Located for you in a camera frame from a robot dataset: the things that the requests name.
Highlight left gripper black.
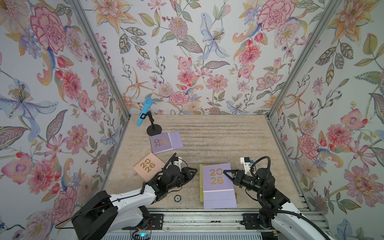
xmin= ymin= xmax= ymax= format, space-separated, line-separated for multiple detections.
xmin=166 ymin=167 xmax=199 ymax=191

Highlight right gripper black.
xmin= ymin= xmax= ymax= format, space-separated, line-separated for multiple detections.
xmin=224 ymin=169 xmax=266 ymax=197

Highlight purple calendar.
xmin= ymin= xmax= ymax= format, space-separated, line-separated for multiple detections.
xmin=202 ymin=163 xmax=237 ymax=210
xmin=150 ymin=132 xmax=184 ymax=155

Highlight pink calendar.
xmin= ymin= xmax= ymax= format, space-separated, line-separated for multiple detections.
xmin=133 ymin=153 xmax=165 ymax=182

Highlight yellow-green calendar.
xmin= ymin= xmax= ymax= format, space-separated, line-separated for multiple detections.
xmin=199 ymin=164 xmax=205 ymax=203

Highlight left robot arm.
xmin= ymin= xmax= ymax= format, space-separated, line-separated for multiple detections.
xmin=71 ymin=165 xmax=198 ymax=240

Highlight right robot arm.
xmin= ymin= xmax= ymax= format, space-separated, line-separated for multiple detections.
xmin=223 ymin=168 xmax=332 ymax=240

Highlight black microphone stand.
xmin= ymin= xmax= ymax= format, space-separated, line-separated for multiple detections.
xmin=146 ymin=111 xmax=162 ymax=136

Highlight blue microphone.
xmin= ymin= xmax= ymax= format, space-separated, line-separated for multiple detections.
xmin=137 ymin=97 xmax=153 ymax=127

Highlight left corner aluminium profile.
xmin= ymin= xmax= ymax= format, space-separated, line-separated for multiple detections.
xmin=69 ymin=0 xmax=131 ymax=120

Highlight corner aluminium profile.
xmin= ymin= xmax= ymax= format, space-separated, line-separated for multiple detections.
xmin=69 ymin=0 xmax=131 ymax=120
xmin=266 ymin=1 xmax=340 ymax=121

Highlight right corner aluminium profile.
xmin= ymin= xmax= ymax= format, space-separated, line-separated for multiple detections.
xmin=266 ymin=1 xmax=340 ymax=121

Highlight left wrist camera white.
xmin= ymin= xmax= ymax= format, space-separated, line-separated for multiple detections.
xmin=173 ymin=157 xmax=183 ymax=170

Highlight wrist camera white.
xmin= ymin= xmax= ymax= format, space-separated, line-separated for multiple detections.
xmin=173 ymin=157 xmax=183 ymax=170
xmin=240 ymin=157 xmax=254 ymax=174

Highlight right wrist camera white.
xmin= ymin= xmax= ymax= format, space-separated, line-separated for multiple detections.
xmin=240 ymin=157 xmax=254 ymax=174

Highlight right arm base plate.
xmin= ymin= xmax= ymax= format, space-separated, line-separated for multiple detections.
xmin=240 ymin=213 xmax=284 ymax=230

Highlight aluminium rail frame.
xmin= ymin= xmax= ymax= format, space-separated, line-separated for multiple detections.
xmin=101 ymin=211 xmax=330 ymax=240

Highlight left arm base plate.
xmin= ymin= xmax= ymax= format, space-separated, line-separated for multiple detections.
xmin=121 ymin=213 xmax=164 ymax=231

